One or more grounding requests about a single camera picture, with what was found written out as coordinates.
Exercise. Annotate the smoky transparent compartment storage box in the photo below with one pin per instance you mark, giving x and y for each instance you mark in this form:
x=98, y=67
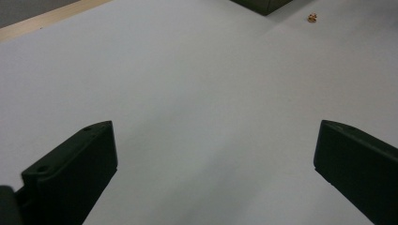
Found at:
x=263, y=5

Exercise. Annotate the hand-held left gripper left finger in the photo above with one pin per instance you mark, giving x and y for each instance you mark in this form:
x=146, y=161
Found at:
x=72, y=175

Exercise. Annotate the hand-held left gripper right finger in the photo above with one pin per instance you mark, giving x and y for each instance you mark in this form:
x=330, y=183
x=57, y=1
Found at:
x=359, y=168

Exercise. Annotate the small orange-yellow object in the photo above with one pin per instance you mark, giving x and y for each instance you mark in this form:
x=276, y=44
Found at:
x=312, y=18

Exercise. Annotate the light wooden table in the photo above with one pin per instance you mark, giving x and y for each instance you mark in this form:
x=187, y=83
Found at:
x=47, y=19

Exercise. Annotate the white board sheet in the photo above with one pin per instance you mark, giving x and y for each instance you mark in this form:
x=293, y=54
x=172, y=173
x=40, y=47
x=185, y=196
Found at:
x=187, y=78

